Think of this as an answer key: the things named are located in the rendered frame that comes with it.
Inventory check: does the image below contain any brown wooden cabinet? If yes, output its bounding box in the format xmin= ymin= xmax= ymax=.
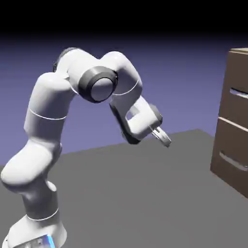
xmin=210 ymin=47 xmax=248 ymax=199

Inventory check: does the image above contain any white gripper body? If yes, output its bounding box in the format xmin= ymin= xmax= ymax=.
xmin=150 ymin=126 xmax=172 ymax=148

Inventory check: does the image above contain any silver curved drawer handle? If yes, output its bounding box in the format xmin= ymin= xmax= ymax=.
xmin=219 ymin=151 xmax=248 ymax=171
xmin=230 ymin=87 xmax=248 ymax=99

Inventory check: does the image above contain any brown drawer front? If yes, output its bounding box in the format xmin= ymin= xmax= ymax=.
xmin=218 ymin=51 xmax=248 ymax=127
xmin=210 ymin=117 xmax=248 ymax=199

